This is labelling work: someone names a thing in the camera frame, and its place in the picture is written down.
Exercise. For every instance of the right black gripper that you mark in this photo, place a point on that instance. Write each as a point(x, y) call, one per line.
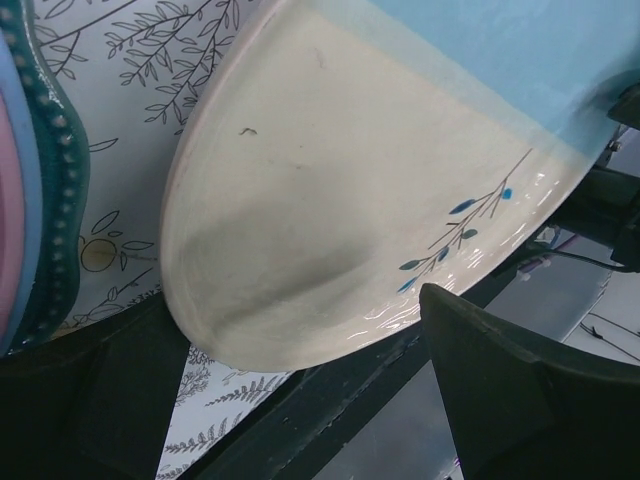
point(604, 208)

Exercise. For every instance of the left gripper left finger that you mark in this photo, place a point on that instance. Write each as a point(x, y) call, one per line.
point(94, 404)

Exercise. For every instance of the pink plate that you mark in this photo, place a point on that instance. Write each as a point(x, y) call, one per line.
point(12, 220)

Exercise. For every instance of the floral patterned table mat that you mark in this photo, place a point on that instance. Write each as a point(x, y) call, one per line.
point(133, 71)

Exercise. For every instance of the cream and blue floral plate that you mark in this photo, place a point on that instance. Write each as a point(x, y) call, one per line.
point(347, 152)

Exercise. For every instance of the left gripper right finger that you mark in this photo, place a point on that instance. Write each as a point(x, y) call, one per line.
point(523, 406)

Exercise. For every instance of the dark teal scalloped plate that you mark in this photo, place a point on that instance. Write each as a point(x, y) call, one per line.
point(64, 160)

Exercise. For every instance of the light blue plate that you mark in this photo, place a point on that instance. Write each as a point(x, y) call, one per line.
point(24, 136)

